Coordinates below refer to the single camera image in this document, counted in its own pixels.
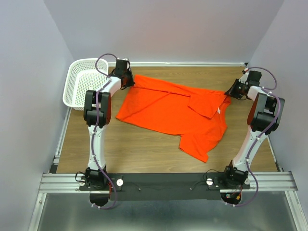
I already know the orange t shirt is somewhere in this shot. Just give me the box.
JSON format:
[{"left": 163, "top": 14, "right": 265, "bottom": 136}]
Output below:
[{"left": 116, "top": 75, "right": 231, "bottom": 162}]

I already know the white perforated plastic basket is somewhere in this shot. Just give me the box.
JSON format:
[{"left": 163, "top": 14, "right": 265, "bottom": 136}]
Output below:
[{"left": 63, "top": 58, "right": 109, "bottom": 111}]

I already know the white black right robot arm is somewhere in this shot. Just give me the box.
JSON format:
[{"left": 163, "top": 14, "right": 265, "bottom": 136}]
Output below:
[{"left": 221, "top": 67, "right": 285, "bottom": 189}]

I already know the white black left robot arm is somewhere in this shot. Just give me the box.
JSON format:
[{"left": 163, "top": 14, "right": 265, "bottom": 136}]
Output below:
[{"left": 83, "top": 58, "right": 134, "bottom": 190}]

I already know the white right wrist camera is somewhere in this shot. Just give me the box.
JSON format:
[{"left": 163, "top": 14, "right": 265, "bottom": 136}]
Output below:
[{"left": 240, "top": 68, "right": 249, "bottom": 82}]

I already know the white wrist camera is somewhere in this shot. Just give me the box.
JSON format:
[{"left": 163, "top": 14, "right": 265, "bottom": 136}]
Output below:
[
  {"left": 116, "top": 57, "right": 130, "bottom": 62},
  {"left": 240, "top": 68, "right": 249, "bottom": 82}
]

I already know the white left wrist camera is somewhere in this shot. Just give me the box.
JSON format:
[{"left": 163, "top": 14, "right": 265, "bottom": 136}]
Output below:
[{"left": 116, "top": 57, "right": 130, "bottom": 62}]

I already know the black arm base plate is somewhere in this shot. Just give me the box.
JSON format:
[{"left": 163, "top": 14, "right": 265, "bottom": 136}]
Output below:
[{"left": 78, "top": 172, "right": 250, "bottom": 203}]

